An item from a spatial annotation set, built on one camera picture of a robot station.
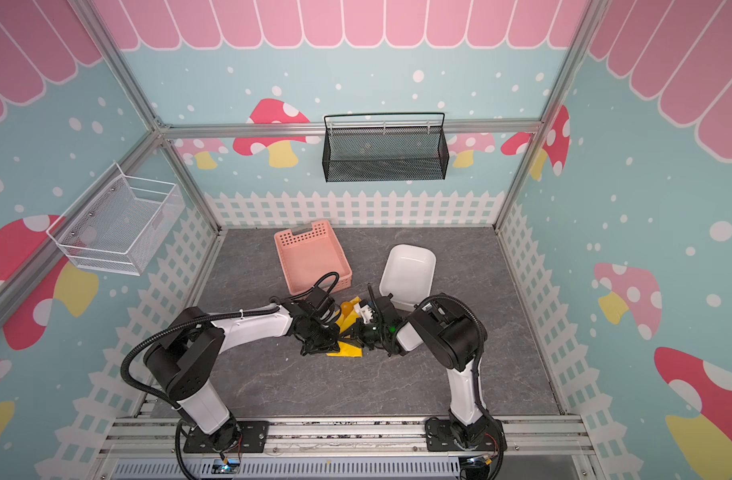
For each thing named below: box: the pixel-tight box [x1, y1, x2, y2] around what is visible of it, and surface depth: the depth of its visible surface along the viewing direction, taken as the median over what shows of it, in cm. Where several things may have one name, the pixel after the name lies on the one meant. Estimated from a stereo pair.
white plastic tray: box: [379, 244, 437, 311], surface depth 108 cm
